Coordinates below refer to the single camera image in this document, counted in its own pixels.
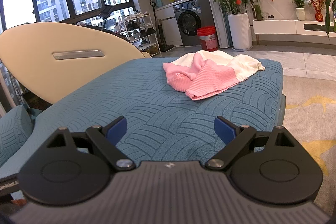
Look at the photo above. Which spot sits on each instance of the grey washing machine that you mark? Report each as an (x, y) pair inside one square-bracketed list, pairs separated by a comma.
[(187, 23)]

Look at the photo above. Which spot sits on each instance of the upright vacuum cleaner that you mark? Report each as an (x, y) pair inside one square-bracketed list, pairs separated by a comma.
[(160, 35)]

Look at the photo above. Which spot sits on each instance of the beige massage chair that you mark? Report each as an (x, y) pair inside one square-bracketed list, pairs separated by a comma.
[(52, 77)]

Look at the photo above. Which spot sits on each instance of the white television cabinet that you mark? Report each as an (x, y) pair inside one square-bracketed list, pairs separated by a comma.
[(283, 27)]

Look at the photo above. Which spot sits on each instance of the white shoe rack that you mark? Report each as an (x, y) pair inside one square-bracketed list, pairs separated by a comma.
[(139, 32)]

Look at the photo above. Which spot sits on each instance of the red vase with flowers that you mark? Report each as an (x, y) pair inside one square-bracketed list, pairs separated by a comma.
[(318, 15)]

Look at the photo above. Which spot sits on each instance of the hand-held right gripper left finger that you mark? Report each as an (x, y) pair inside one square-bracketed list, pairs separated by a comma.
[(116, 129)]

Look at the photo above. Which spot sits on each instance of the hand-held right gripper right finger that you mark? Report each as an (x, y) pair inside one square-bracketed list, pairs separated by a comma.
[(224, 130)]

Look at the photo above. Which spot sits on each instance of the small potted green plant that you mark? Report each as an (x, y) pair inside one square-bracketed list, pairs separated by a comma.
[(299, 12)]

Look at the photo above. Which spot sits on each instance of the pink and white knit sweater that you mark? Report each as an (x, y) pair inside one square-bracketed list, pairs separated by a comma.
[(204, 77)]

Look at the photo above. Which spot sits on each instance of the large green leaf plant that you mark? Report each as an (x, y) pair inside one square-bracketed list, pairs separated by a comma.
[(329, 3)]

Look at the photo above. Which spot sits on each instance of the black framed window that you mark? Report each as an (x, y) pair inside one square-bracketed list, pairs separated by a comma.
[(15, 3)]

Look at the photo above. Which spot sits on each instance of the red plastic bucket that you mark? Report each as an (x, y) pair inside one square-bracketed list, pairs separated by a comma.
[(207, 39)]

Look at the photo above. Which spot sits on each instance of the blue textured cushion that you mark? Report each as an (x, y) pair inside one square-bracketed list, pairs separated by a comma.
[(13, 132)]

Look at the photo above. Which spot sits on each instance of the grey and yellow rug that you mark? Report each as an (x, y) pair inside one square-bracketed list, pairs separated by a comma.
[(307, 92)]

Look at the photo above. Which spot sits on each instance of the black exercise machine console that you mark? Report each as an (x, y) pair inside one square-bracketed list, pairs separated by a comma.
[(107, 12)]

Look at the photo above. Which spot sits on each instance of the white ribbed planter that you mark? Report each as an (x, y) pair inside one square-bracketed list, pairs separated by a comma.
[(240, 31)]

